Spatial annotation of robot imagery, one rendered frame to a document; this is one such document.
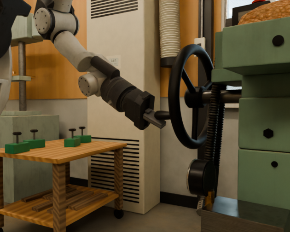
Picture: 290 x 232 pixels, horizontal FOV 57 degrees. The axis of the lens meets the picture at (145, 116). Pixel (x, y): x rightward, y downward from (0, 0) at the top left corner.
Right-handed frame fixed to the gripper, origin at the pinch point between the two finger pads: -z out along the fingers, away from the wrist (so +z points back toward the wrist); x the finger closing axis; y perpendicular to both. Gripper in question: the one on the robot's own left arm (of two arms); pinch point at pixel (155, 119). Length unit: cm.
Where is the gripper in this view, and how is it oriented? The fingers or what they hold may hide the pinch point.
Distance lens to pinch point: 72.1
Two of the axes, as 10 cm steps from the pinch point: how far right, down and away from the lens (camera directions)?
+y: 7.0, -4.8, 5.3
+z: -7.1, -5.2, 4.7
